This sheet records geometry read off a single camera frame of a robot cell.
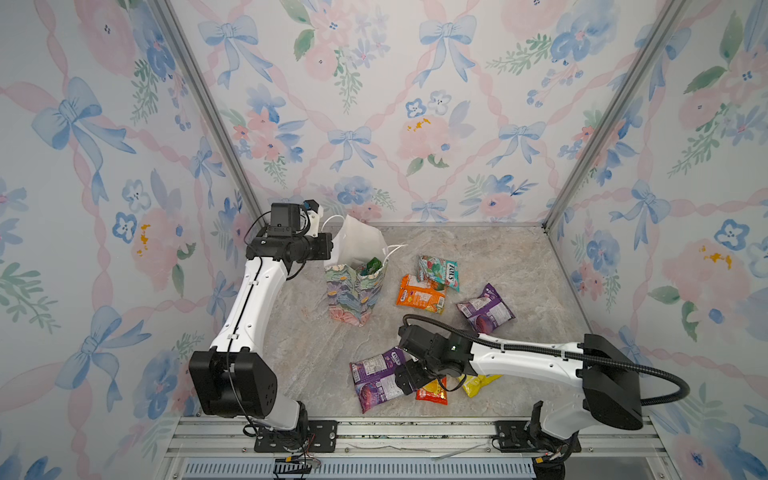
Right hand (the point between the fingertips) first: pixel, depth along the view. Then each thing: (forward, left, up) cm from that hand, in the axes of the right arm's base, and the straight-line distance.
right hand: (407, 374), depth 79 cm
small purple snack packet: (+20, -25, -2) cm, 32 cm away
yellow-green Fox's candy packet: (+33, +10, +4) cm, 35 cm away
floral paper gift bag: (+18, +13, +19) cm, 29 cm away
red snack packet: (-3, -7, -4) cm, 9 cm away
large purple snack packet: (-1, +9, -2) cm, 9 cm away
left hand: (+28, +20, +22) cm, 41 cm away
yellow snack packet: (-1, -18, -3) cm, 18 cm away
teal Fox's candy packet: (+34, -11, -1) cm, 36 cm away
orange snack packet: (+26, -6, -2) cm, 27 cm away
